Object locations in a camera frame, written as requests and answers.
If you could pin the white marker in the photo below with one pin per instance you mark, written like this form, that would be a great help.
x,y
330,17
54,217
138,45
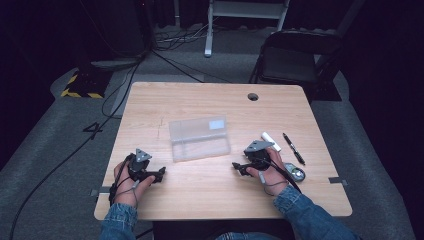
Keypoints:
x,y
270,141

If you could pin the person's right hand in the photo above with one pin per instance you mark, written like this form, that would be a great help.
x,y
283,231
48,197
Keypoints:
x,y
275,178

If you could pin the clear plastic pencil case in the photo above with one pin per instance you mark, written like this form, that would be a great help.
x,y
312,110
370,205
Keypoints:
x,y
199,139

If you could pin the white metal stand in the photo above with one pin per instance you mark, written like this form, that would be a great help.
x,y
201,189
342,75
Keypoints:
x,y
245,10

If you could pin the black yellow striped base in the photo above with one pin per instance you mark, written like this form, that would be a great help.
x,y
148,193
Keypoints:
x,y
86,86

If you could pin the black pen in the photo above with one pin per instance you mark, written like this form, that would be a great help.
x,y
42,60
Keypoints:
x,y
293,148

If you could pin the green black correction tape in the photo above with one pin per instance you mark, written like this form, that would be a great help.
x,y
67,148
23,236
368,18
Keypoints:
x,y
295,172

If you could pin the black tape floor mark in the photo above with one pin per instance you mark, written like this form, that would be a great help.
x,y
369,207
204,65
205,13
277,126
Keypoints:
x,y
93,129

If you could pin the black folding chair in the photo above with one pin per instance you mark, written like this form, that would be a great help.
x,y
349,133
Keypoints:
x,y
293,63

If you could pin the black equipment stand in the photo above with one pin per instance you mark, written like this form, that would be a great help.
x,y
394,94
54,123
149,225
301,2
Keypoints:
x,y
115,36

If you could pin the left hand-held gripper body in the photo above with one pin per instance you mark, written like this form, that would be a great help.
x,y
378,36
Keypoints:
x,y
137,166

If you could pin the person's left hand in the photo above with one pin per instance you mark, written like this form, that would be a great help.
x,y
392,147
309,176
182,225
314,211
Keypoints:
x,y
128,190

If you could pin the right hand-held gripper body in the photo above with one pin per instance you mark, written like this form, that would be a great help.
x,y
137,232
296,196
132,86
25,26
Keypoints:
x,y
257,154

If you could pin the grey tape strip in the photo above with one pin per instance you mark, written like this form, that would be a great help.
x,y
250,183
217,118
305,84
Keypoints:
x,y
337,181
100,191

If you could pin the person's denim legs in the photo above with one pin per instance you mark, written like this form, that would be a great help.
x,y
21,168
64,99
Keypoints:
x,y
246,236

